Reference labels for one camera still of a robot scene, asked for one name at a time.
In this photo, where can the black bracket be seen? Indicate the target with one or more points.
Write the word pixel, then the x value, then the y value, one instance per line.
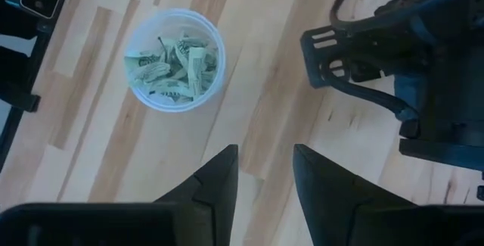
pixel 15 87

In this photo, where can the clear plastic round container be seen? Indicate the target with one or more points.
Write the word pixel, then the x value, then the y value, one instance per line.
pixel 132 94

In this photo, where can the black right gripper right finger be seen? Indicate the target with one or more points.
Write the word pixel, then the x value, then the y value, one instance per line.
pixel 321 200

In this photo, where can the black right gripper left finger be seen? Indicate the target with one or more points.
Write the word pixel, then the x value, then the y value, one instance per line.
pixel 219 193

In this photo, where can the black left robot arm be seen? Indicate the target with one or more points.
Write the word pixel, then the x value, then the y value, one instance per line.
pixel 446 7

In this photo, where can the green stevia sweetener packet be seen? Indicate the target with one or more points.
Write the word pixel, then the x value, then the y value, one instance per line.
pixel 166 99
pixel 187 45
pixel 196 72
pixel 170 86
pixel 210 62
pixel 151 72
pixel 145 60

